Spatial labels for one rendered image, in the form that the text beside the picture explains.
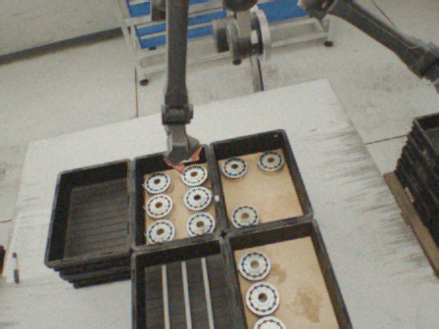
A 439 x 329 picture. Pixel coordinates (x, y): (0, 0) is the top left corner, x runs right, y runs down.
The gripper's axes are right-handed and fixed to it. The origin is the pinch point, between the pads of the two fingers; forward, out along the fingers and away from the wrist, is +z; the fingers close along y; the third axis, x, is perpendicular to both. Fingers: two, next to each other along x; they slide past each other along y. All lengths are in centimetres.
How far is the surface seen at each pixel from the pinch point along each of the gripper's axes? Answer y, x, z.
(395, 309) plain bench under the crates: 7, -75, 36
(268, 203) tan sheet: 13.6, -21.5, 23.4
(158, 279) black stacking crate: -30.9, -7.0, 22.8
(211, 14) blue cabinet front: 151, 119, 60
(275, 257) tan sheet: -2.7, -34.7, 23.1
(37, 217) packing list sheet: -41, 63, 36
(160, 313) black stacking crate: -38.8, -15.2, 22.7
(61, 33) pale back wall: 102, 280, 93
